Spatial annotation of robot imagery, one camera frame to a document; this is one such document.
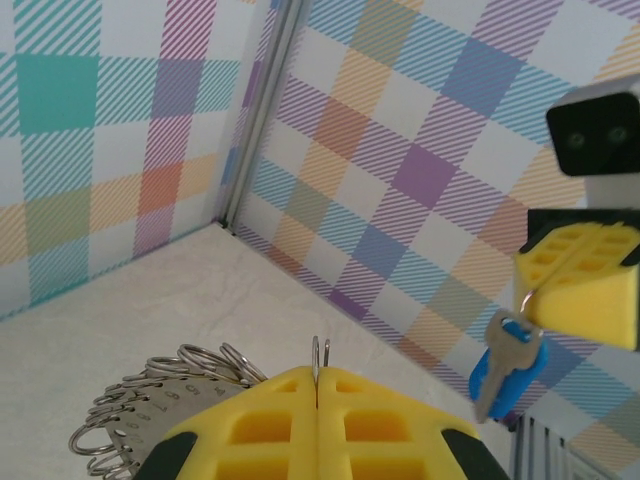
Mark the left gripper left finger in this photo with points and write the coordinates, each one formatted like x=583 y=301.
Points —
x=250 y=440

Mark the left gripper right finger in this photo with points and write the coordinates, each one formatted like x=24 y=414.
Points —
x=390 y=440

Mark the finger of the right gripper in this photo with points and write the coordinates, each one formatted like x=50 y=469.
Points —
x=600 y=300
x=545 y=260

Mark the silver key with blue cap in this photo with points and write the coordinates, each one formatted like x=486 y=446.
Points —
x=505 y=350

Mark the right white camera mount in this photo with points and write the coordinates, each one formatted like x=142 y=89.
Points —
x=615 y=192

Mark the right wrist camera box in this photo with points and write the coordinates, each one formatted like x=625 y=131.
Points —
x=595 y=130

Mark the aluminium frame post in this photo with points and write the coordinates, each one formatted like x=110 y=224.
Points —
x=260 y=125

